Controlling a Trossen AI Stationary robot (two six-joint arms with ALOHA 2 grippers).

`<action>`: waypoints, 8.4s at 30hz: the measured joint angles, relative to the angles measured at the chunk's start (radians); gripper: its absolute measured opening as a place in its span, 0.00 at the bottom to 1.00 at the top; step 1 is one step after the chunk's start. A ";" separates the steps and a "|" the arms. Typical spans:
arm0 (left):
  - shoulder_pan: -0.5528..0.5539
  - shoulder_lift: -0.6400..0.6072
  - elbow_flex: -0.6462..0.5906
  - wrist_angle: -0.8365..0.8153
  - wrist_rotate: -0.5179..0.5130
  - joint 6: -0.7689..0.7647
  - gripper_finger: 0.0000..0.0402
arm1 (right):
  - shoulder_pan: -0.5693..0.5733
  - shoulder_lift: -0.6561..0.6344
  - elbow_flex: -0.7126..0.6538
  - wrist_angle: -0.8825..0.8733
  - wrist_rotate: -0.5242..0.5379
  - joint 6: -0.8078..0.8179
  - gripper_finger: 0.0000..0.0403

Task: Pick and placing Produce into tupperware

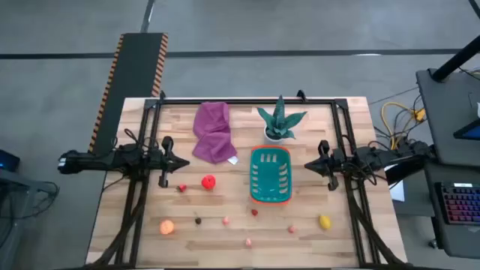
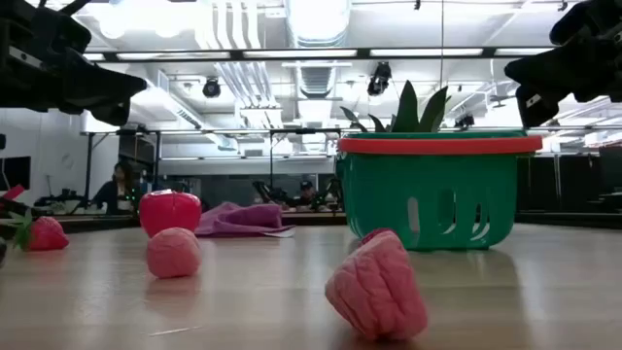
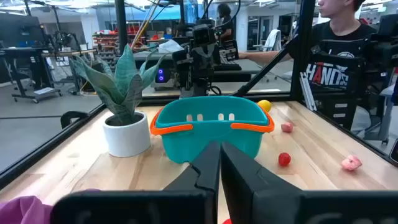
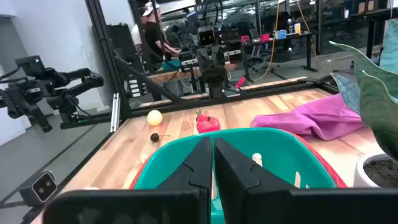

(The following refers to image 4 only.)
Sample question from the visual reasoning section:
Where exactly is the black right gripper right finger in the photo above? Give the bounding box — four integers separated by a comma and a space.
214, 138, 296, 224

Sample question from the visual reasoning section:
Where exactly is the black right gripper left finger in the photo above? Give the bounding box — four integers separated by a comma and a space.
157, 137, 214, 224

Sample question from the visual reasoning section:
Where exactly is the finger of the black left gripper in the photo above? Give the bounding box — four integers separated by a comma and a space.
203, 49, 213, 73
212, 49, 222, 73

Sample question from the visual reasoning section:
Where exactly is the red toy apple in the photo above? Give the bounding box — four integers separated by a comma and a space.
195, 114, 221, 134

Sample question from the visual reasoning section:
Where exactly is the dark toy cherry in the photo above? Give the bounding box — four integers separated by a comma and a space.
149, 133, 171, 143

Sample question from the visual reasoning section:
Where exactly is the yellow toy lemon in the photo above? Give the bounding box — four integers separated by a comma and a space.
146, 110, 164, 127

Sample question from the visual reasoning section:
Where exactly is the office chair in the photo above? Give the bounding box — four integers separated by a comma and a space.
248, 27, 280, 73

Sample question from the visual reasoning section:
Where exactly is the teal basket with orange rim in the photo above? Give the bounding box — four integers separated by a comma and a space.
129, 126, 348, 224

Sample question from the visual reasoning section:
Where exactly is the black background desk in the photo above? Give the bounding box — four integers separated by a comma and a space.
242, 30, 320, 82

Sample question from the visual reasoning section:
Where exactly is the person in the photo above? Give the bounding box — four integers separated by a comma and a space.
130, 9, 147, 54
142, 1, 183, 65

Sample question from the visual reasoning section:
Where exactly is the purple cloth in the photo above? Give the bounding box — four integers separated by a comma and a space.
250, 93, 364, 141

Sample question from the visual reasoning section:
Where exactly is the white plant pot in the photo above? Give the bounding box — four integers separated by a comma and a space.
353, 152, 398, 189

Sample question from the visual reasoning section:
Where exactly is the green snake plant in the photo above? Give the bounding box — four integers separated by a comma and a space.
328, 18, 398, 162

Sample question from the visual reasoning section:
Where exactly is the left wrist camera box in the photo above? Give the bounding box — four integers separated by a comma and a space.
198, 26, 216, 47

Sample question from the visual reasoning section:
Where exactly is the yellow cable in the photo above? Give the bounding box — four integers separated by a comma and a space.
253, 0, 280, 82

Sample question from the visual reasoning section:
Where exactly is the silver aluminium bracket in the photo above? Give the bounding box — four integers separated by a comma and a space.
110, 92, 121, 133

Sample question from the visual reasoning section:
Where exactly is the black aluminium rig frame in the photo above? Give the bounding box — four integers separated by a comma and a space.
58, 0, 341, 131

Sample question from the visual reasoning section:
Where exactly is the black table-level camera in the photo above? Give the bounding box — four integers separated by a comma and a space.
19, 170, 58, 208

